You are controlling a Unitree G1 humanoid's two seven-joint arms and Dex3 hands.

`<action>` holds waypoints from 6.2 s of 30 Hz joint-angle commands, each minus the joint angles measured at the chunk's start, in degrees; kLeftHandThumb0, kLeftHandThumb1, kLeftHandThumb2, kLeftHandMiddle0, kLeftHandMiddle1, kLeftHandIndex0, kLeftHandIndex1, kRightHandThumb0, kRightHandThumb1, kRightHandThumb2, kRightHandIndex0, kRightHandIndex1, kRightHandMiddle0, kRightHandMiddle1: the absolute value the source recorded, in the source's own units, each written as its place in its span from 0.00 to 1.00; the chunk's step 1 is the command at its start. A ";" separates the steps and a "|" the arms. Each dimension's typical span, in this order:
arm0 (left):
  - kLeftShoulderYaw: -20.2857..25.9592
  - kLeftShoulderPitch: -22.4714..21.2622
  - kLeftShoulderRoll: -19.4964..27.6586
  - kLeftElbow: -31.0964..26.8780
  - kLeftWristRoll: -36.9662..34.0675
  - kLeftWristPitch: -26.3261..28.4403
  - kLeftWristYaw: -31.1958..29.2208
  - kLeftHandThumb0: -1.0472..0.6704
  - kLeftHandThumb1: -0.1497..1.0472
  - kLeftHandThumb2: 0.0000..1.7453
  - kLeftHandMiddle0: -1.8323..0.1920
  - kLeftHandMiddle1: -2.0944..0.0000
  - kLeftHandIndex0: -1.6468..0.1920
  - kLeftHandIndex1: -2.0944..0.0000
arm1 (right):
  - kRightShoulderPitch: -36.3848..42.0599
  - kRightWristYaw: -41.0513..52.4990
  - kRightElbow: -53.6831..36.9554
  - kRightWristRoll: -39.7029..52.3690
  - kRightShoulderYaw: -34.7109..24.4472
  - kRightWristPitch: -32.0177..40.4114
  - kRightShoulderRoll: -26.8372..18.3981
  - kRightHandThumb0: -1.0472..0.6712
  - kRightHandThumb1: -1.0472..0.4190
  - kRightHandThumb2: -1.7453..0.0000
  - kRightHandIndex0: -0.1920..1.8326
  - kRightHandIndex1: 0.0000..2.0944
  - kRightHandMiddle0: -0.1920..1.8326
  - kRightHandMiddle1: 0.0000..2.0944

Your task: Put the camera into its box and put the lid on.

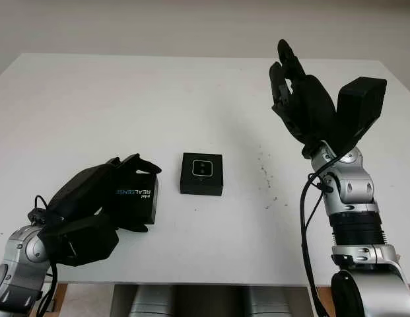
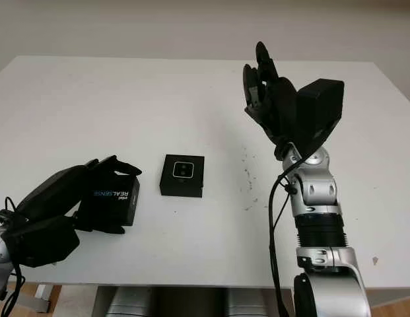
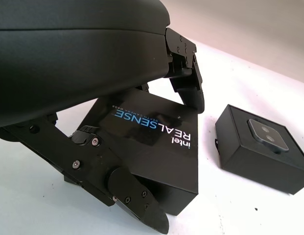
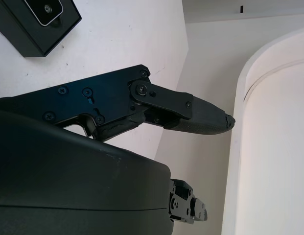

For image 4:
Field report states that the small silver depth camera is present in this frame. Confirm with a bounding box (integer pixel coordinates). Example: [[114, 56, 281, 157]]
[[23, 0, 64, 26]]

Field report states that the black camera box base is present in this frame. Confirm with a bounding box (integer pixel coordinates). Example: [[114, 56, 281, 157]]
[[0, 0, 83, 58]]

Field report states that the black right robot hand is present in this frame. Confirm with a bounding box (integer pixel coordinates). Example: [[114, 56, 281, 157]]
[[0, 64, 236, 235]]

